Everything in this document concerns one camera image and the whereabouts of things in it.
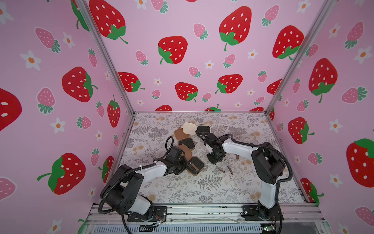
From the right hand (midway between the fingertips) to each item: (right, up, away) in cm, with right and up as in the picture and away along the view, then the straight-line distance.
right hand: (210, 161), depth 93 cm
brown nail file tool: (+12, -4, -2) cm, 13 cm away
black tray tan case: (-10, -2, -2) cm, 10 cm away
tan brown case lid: (-15, +6, +3) cm, 16 cm away
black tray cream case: (-2, +21, +17) cm, 27 cm away
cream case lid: (-14, +22, +17) cm, 31 cm away
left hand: (-12, -1, -3) cm, 13 cm away
